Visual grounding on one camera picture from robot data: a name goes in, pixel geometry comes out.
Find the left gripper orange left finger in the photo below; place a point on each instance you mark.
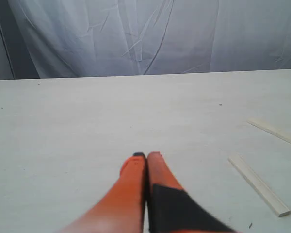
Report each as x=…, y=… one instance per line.
x=122, y=209

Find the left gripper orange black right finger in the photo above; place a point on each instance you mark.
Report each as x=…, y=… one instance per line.
x=170, y=207

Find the light wood strip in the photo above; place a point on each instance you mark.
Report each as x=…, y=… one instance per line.
x=270, y=129
x=279, y=208

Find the white fabric backdrop curtain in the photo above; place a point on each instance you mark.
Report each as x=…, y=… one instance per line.
x=88, y=38

